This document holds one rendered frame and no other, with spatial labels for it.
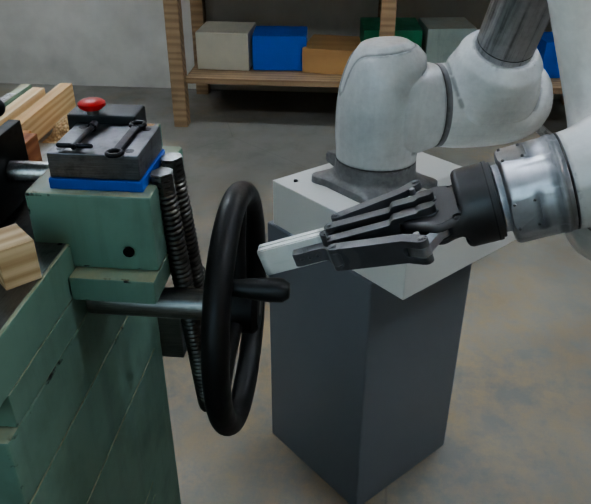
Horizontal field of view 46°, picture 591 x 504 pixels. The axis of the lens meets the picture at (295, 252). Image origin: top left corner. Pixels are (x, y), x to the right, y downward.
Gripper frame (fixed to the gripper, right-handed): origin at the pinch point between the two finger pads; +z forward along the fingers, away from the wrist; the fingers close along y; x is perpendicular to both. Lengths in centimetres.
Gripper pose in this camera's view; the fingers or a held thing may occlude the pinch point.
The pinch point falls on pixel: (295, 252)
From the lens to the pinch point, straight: 68.9
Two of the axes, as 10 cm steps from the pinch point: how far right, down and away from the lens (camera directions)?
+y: -1.0, 5.1, -8.5
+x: 3.4, 8.2, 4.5
